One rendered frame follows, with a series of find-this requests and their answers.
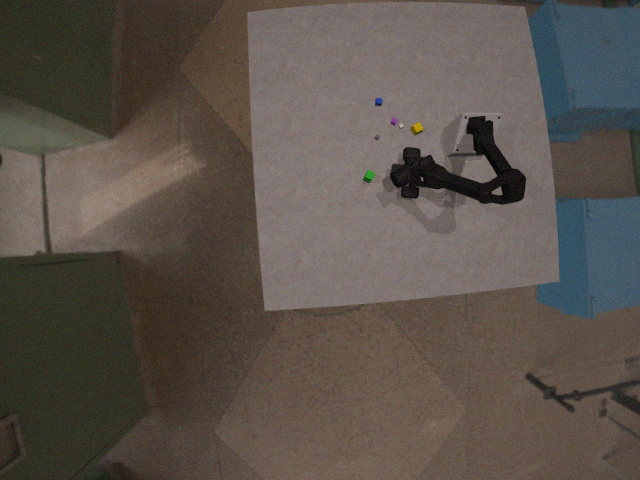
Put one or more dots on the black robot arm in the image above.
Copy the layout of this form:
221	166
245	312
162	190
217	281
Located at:
512	181

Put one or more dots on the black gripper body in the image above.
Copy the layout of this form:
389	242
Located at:
410	191

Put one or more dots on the yellow cube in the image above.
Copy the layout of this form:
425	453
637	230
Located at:
416	129

